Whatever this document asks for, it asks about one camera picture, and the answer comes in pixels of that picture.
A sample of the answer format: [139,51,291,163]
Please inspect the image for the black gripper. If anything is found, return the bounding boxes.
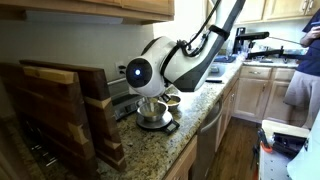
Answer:
[161,94,171,102]

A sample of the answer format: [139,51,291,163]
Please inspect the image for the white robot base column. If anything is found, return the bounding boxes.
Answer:
[287,111,320,180]

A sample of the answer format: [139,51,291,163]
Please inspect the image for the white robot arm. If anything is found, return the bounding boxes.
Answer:
[125,0,246,102]

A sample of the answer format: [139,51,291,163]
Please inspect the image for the small steel bowl yellow grains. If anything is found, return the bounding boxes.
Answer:
[166,94,181,112]

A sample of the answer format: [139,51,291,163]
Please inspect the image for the large steel bowl on scale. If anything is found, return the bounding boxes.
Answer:
[137,102,168,122]

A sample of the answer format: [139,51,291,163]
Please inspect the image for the black digital kitchen scale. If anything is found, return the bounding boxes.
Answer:
[136,112,180,135]

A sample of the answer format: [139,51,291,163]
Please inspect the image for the stainless steel toaster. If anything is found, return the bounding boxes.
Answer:
[108,78,146,121]

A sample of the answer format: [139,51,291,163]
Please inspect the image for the stainless dishwasher front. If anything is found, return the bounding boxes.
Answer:
[189,99,223,180]

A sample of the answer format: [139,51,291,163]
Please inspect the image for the dark wooden cutting board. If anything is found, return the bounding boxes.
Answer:
[20,60,126,171]

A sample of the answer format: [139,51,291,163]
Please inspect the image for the striped wooden cutting board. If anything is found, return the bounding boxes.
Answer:
[0,63,99,180]

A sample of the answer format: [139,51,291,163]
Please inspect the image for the person in blue shirt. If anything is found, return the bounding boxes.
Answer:
[283,9,320,129]

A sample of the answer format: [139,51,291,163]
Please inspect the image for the black handled knife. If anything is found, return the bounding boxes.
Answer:
[205,79,223,83]

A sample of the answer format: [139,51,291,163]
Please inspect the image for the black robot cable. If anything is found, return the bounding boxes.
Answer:
[176,0,222,58]

